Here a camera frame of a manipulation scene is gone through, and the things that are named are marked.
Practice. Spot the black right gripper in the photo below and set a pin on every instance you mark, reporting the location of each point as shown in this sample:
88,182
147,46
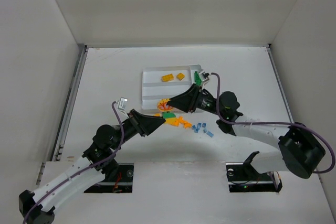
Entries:
195,98

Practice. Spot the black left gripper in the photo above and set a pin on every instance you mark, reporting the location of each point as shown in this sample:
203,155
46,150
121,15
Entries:
137,122

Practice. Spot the flower lego stack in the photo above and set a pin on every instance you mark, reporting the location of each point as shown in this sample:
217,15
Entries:
163,106

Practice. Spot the green lego plate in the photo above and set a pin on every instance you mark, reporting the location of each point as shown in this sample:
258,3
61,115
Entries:
197,79

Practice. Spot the small yellow lego brick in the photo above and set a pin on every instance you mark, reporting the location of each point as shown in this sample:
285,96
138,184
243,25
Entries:
180,76

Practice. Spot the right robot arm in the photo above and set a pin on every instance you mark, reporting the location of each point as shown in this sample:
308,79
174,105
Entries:
297,150

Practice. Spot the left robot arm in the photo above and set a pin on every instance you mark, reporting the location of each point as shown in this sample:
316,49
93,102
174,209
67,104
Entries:
93,166

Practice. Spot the orange lego pieces pile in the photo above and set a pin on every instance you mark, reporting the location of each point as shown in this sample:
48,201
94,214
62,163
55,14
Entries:
184,123

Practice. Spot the light blue lego pieces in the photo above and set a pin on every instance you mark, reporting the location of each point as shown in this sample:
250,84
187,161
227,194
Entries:
201,127

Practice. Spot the white divided sorting tray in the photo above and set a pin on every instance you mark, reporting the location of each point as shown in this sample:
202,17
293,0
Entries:
154,90

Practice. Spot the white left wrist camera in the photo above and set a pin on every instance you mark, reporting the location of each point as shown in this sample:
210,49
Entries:
122,103

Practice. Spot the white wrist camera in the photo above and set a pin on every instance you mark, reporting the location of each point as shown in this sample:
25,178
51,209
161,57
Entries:
204,76
122,103

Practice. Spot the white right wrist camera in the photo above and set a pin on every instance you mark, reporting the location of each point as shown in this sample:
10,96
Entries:
204,76

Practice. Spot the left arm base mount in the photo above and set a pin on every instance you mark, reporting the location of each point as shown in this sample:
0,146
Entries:
120,183

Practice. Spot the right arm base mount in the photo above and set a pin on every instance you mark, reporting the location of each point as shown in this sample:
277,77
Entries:
243,178

